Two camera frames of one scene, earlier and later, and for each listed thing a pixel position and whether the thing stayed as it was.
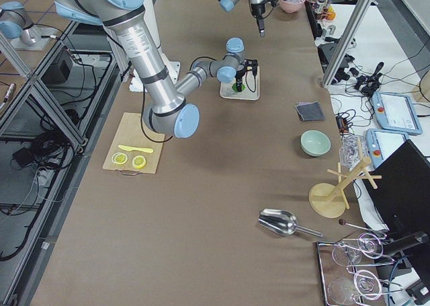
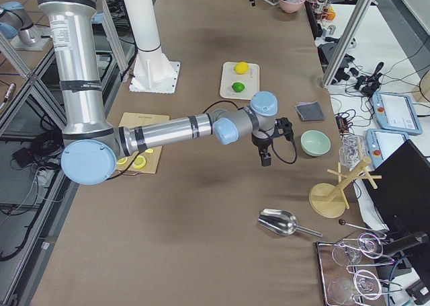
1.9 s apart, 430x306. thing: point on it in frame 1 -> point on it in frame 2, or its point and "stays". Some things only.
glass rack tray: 349,273 stays
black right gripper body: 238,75 -> 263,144
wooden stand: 328,200 stays
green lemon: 234,87 stays
